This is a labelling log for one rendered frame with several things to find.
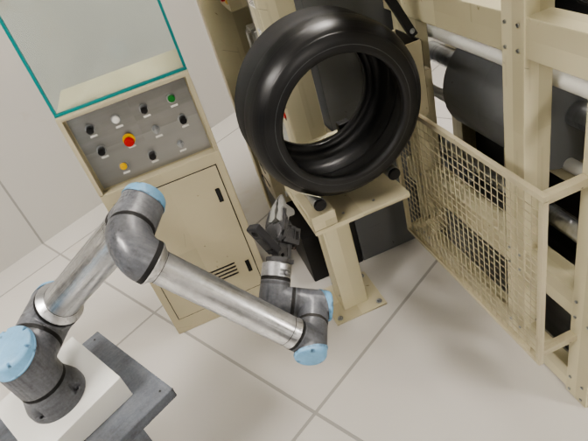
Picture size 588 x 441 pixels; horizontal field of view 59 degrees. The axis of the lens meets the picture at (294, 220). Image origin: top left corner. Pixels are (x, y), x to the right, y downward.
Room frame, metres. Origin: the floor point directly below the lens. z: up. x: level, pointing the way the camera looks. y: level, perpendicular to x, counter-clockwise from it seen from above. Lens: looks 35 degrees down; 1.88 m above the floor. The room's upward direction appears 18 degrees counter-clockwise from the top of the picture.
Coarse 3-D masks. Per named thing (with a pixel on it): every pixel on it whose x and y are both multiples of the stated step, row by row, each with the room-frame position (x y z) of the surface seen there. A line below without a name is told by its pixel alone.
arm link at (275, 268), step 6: (264, 264) 1.21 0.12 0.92; (270, 264) 1.20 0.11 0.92; (276, 264) 1.19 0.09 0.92; (282, 264) 1.19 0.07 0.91; (288, 264) 1.20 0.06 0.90; (264, 270) 1.20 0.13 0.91; (270, 270) 1.19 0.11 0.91; (276, 270) 1.18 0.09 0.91; (282, 270) 1.18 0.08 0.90; (288, 270) 1.19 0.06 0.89; (288, 276) 1.18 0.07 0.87
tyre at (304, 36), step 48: (288, 48) 1.45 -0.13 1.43; (336, 48) 1.44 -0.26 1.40; (384, 48) 1.46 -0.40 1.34; (240, 96) 1.56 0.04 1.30; (288, 96) 1.41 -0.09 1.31; (384, 96) 1.72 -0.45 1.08; (288, 144) 1.69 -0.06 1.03; (336, 144) 1.71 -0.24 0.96; (384, 144) 1.59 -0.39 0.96; (336, 192) 1.44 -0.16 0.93
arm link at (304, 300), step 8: (296, 288) 1.16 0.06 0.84; (304, 288) 1.16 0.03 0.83; (296, 296) 1.12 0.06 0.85; (304, 296) 1.12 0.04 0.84; (312, 296) 1.11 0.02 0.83; (320, 296) 1.11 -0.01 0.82; (328, 296) 1.11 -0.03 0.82; (296, 304) 1.10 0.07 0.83; (304, 304) 1.09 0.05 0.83; (312, 304) 1.08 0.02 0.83; (320, 304) 1.08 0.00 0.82; (328, 304) 1.08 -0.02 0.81; (296, 312) 1.09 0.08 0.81; (304, 312) 1.06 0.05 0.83; (312, 312) 1.06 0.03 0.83; (320, 312) 1.06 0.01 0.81; (328, 312) 1.07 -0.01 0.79; (328, 320) 1.07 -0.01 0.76
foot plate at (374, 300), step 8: (368, 280) 1.96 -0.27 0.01; (328, 288) 2.00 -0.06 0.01; (368, 288) 1.91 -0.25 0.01; (368, 296) 1.86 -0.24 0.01; (376, 296) 1.84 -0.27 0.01; (336, 304) 1.87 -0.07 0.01; (360, 304) 1.82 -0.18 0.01; (368, 304) 1.80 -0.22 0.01; (376, 304) 1.78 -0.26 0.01; (384, 304) 1.78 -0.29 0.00; (336, 312) 1.82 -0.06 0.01; (344, 312) 1.80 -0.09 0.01; (352, 312) 1.78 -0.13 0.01; (360, 312) 1.77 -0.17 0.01; (336, 320) 1.77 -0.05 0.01; (344, 320) 1.75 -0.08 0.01
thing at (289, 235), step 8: (272, 224) 1.31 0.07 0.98; (272, 232) 1.29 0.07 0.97; (280, 232) 1.26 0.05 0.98; (288, 232) 1.28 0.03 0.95; (296, 232) 1.30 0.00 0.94; (280, 240) 1.25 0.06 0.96; (288, 240) 1.26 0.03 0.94; (296, 240) 1.27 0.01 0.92; (288, 248) 1.26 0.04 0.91; (272, 256) 1.22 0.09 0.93; (280, 256) 1.22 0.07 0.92; (288, 256) 1.25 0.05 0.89
